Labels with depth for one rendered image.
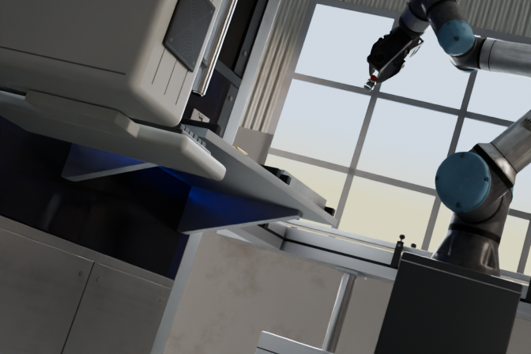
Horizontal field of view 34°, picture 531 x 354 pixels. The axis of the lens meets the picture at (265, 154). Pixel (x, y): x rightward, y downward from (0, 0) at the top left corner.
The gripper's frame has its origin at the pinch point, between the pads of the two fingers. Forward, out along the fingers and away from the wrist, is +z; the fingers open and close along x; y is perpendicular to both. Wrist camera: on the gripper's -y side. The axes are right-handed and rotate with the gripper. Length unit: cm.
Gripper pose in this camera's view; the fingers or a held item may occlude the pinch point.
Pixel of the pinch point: (374, 77)
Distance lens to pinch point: 222.9
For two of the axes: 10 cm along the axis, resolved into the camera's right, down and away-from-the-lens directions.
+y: 6.8, -4.4, 5.9
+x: -6.6, -7.2, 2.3
